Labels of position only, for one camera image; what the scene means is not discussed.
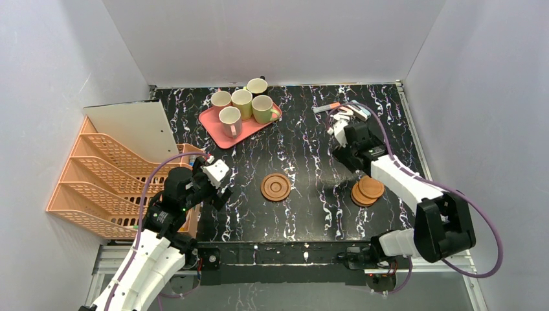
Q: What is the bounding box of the orange white marker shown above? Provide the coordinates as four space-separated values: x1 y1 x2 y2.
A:
312 102 341 113

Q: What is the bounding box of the orange black round coaster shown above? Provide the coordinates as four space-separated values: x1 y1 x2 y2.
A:
351 183 377 208

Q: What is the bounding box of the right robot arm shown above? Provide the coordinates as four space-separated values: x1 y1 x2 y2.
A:
328 120 476 262

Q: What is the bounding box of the orange file rack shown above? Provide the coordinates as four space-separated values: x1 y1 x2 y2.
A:
46 119 183 240

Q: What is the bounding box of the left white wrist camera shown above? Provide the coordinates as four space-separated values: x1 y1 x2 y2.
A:
202 159 229 189

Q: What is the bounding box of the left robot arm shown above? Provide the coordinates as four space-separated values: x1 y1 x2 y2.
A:
80 159 232 310

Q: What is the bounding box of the green mug far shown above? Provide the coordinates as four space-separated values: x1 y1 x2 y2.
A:
252 95 281 124

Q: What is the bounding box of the brown grooved wooden coaster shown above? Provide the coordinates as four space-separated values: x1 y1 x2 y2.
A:
260 173 291 202

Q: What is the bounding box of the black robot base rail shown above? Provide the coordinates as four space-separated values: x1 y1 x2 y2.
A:
92 240 477 301

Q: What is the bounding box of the yellow-green mug centre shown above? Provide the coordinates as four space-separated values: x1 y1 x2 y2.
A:
231 89 253 121

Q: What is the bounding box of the orange desk organiser box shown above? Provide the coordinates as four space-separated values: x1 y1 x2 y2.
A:
168 143 204 238

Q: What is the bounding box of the white board sheet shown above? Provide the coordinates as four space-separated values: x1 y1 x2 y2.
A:
84 100 179 163

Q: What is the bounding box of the pink mug large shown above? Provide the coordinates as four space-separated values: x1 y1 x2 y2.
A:
218 106 242 139

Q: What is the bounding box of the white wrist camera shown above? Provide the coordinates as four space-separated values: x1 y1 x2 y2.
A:
202 159 229 189
328 119 349 148

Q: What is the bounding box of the black mug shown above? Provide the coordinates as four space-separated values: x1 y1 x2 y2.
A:
245 76 269 97

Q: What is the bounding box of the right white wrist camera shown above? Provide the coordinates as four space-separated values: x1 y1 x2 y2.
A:
328 119 349 148

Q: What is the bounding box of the pink mug near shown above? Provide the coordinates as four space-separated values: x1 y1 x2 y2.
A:
210 90 232 109

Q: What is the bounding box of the plain brown coaster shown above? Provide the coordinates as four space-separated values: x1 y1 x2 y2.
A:
359 176 385 199

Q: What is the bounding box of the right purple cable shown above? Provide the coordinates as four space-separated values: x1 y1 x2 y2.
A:
328 102 504 295

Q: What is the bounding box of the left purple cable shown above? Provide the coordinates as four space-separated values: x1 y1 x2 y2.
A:
102 152 216 311

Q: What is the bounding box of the purple cable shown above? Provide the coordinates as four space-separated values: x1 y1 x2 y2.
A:
328 102 504 295
102 152 216 311

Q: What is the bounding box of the pink serving tray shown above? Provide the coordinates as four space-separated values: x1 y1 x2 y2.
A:
199 104 282 149

